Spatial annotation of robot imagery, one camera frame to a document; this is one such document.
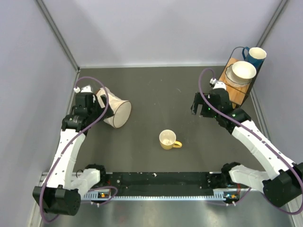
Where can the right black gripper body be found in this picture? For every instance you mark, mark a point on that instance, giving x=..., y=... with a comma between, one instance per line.
x=208, y=111

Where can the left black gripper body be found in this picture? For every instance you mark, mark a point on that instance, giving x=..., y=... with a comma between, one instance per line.
x=96, y=111

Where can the cream round laundry bag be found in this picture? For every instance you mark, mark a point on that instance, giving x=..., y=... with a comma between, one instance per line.
x=118, y=111

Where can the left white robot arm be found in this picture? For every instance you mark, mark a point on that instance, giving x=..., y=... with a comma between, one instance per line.
x=59, y=194

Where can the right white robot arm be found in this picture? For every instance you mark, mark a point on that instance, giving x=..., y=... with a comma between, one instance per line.
x=282, y=179

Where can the white scalloped plate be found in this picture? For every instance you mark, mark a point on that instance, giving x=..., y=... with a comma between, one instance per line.
x=233, y=80

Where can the white bowl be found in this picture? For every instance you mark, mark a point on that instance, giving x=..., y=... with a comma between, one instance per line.
x=243, y=71

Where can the yellow mug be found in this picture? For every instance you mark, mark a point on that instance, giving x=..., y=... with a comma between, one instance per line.
x=168, y=140

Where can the blue mug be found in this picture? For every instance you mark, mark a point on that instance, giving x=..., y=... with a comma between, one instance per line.
x=254, y=56

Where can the black wire wooden rack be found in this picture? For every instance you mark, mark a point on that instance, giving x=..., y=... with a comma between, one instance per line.
x=237, y=95

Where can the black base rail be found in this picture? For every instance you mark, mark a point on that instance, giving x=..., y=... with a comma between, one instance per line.
x=166, y=181

